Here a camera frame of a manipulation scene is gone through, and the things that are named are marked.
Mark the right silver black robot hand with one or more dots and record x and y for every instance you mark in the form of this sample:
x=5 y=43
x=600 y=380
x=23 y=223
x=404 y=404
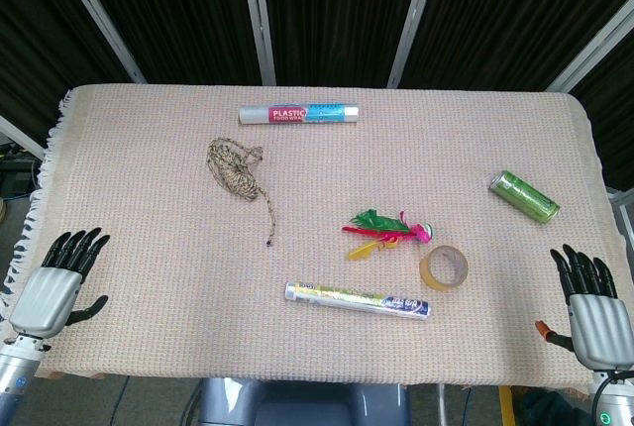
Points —
x=597 y=319

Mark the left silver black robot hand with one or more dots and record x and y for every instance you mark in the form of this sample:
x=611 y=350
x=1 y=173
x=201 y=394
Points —
x=48 y=294

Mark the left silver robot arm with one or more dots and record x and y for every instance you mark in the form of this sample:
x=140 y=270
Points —
x=17 y=366

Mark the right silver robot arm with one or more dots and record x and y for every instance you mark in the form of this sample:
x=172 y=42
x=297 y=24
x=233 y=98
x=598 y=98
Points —
x=611 y=396

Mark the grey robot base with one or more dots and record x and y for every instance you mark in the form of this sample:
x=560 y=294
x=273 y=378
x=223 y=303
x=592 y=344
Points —
x=304 y=402

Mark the colourful feather toy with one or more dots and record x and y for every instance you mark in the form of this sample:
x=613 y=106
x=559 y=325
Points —
x=386 y=234

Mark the green drink can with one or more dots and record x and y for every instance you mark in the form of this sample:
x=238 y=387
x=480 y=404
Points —
x=525 y=196

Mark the clear packing tape roll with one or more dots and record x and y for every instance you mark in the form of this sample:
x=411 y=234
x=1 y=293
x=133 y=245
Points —
x=444 y=268

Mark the tangled twine bundle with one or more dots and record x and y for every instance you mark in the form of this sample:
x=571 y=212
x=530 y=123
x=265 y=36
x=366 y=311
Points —
x=237 y=173

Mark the foil-wrapped roll tube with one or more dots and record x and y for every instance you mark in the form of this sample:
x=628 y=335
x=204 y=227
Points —
x=356 y=302

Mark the beige woven tablecloth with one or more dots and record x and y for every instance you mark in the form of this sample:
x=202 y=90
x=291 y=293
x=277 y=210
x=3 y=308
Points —
x=317 y=228

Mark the plastic food wrap roll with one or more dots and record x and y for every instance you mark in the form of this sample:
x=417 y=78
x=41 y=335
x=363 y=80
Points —
x=298 y=114

